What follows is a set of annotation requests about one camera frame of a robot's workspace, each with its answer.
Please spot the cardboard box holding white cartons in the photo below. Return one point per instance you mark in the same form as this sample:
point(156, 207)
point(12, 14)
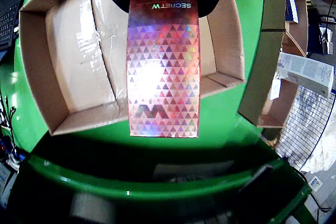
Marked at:
point(260, 77)

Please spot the orange holographic carton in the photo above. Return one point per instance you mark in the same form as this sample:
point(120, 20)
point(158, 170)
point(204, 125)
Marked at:
point(162, 64)

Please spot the black laptop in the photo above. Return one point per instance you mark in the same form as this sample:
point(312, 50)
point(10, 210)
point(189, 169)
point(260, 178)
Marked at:
point(13, 11)

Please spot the blue pallet cage with goods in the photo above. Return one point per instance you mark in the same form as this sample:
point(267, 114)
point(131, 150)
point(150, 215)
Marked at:
point(304, 129)

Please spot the small white paper label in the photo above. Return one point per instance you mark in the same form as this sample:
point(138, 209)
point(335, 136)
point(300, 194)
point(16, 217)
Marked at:
point(315, 183)

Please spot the green machine housing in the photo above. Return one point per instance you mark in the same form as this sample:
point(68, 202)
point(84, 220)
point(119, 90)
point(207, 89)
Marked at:
point(105, 184)

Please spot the cardboard tray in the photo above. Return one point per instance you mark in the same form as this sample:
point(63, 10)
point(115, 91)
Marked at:
point(73, 64)

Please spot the tall white carton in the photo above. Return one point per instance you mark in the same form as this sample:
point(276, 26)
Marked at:
point(304, 70)

